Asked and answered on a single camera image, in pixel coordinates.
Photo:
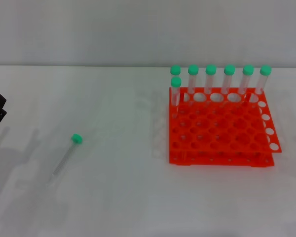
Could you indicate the green-capped clear test tube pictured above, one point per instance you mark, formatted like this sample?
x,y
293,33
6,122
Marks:
x,y
175,70
176,82
193,69
229,69
248,69
265,70
77,138
210,69

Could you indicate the orange plastic test tube rack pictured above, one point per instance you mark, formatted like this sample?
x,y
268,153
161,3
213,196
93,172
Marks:
x,y
212,128

